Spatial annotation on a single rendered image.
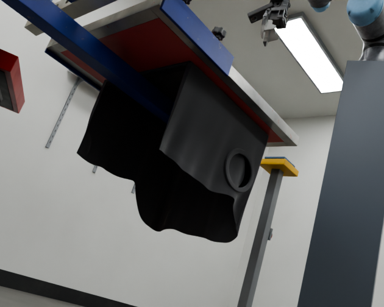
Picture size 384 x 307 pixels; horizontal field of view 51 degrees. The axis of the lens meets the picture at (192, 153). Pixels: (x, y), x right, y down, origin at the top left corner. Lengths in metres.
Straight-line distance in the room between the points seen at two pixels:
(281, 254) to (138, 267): 1.82
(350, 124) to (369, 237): 0.36
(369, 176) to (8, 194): 2.62
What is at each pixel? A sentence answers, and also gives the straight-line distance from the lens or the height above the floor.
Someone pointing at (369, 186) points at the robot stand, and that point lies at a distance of 1.28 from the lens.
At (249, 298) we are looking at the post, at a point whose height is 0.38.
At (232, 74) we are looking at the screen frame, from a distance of 1.26.
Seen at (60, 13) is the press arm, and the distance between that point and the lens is 1.22.
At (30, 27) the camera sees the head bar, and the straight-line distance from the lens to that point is 1.56.
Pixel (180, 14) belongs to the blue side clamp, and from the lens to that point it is 1.12.
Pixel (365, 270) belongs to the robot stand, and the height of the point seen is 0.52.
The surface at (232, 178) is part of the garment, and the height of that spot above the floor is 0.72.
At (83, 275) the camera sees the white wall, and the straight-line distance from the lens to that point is 3.72.
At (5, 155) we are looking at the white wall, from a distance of 3.29.
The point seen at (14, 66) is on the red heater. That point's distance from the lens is 2.11.
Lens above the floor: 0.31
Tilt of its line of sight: 19 degrees up
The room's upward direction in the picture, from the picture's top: 18 degrees clockwise
